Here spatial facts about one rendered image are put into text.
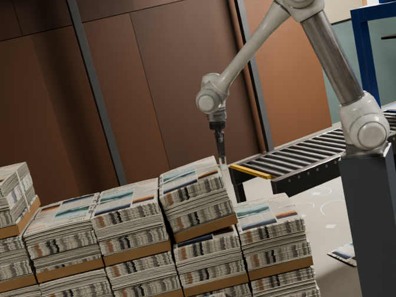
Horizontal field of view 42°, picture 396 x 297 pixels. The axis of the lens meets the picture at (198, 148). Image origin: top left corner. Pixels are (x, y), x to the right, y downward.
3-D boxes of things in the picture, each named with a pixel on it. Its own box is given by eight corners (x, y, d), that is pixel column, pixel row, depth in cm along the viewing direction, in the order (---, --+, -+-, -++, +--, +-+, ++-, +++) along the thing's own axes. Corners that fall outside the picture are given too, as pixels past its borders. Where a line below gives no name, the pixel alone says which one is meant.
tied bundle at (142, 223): (172, 251, 218) (158, 201, 213) (104, 268, 217) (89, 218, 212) (170, 220, 255) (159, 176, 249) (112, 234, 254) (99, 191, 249)
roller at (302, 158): (317, 163, 297) (323, 158, 299) (272, 152, 340) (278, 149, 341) (319, 170, 299) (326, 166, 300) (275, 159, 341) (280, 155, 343)
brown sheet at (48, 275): (104, 266, 218) (101, 257, 217) (38, 283, 217) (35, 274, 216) (112, 232, 255) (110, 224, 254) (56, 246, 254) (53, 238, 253)
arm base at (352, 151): (390, 140, 238) (388, 129, 236) (382, 156, 219) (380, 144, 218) (350, 144, 247) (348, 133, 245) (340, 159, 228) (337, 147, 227)
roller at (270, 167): (297, 170, 292) (298, 178, 293) (254, 159, 335) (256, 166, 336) (290, 172, 290) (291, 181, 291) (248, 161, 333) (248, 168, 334)
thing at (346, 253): (355, 267, 331) (355, 265, 330) (327, 253, 356) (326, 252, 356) (398, 245, 344) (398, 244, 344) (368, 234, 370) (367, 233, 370)
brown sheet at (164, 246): (171, 250, 218) (169, 240, 217) (105, 266, 218) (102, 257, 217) (170, 218, 255) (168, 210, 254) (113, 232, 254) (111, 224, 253)
